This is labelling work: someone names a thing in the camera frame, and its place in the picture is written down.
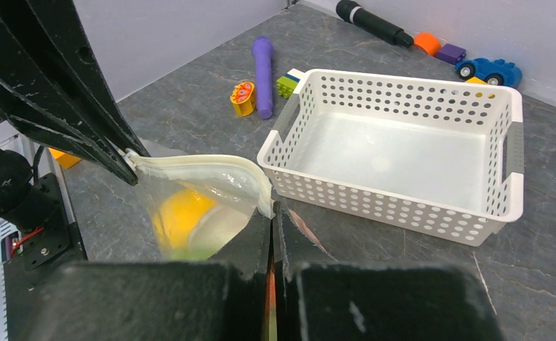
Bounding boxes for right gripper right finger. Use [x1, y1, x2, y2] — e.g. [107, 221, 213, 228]
[273, 202, 503, 340]

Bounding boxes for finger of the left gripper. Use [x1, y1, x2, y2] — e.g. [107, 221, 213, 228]
[0, 1, 148, 185]

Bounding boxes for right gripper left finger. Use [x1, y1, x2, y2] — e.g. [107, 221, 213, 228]
[4, 213, 271, 340]

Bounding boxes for yellow toy lemon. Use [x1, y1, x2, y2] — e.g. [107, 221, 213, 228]
[152, 189, 217, 251]

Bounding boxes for clear dotted zip bag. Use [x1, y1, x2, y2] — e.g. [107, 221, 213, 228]
[124, 140, 275, 261]

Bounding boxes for white perforated plastic basket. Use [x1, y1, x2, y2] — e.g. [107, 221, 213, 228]
[257, 69, 524, 247]

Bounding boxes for green toy grapes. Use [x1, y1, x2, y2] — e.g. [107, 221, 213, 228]
[164, 249, 216, 261]

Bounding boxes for orange yellow building block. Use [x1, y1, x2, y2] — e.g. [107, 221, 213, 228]
[48, 148, 82, 169]

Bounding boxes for yellow butterfly toy block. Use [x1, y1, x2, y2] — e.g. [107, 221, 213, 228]
[230, 81, 256, 117]

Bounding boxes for green white building block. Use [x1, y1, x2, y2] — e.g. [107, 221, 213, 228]
[276, 68, 305, 99]

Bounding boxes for yellow toy brick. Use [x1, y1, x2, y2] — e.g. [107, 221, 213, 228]
[466, 77, 486, 85]

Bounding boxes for purple toy block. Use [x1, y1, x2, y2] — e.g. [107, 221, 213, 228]
[435, 43, 467, 65]

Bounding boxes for orange toy block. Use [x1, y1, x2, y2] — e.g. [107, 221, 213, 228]
[413, 32, 442, 56]

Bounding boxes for blue toy car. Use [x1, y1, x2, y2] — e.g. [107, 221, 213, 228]
[454, 58, 523, 88]

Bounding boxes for black microphone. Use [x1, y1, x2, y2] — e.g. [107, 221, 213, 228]
[335, 0, 414, 48]

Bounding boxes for white cable duct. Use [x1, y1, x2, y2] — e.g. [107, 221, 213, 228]
[0, 222, 18, 341]

